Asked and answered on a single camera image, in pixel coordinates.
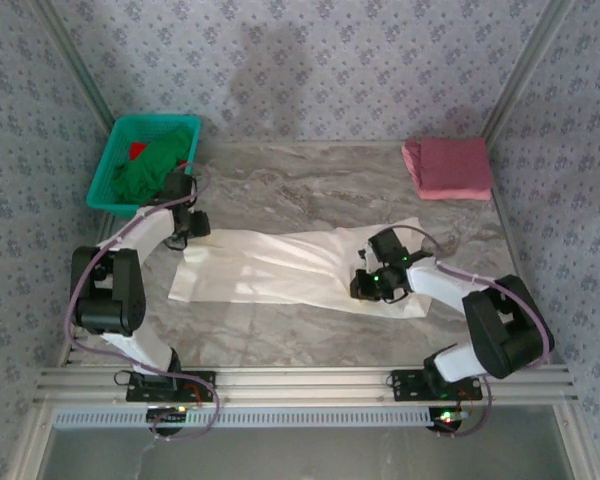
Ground white t-shirt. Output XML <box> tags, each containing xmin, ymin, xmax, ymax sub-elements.
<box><xmin>167</xmin><ymin>216</ymin><xmax>429</xmax><ymax>319</ymax></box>

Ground green t-shirt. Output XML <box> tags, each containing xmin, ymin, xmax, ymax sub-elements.
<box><xmin>110</xmin><ymin>124</ymin><xmax>194</xmax><ymax>206</ymax></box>

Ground teal plastic basket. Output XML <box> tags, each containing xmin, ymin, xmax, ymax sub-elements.
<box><xmin>85</xmin><ymin>114</ymin><xmax>203</xmax><ymax>220</ymax></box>

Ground folded pink towel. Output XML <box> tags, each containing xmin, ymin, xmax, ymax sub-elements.
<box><xmin>401</xmin><ymin>137</ymin><xmax>493</xmax><ymax>202</ymax></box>

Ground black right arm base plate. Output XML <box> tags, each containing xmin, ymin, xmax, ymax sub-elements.
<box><xmin>390</xmin><ymin>368</ymin><xmax>484</xmax><ymax>402</ymax></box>

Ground aluminium frame rail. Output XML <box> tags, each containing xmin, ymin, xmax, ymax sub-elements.
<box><xmin>33</xmin><ymin>364</ymin><xmax>579</xmax><ymax>405</ymax></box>

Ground grey slotted cable duct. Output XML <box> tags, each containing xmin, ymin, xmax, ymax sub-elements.
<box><xmin>53</xmin><ymin>405</ymin><xmax>474</xmax><ymax>430</ymax></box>

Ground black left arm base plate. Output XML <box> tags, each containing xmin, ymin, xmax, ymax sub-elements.
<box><xmin>125</xmin><ymin>370</ymin><xmax>217</xmax><ymax>404</ymax></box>

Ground aluminium frame post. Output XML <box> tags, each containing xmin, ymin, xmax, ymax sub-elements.
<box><xmin>29</xmin><ymin>0</ymin><xmax>116</xmax><ymax>132</ymax></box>
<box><xmin>482</xmin><ymin>0</ymin><xmax>577</xmax><ymax>146</ymax></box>

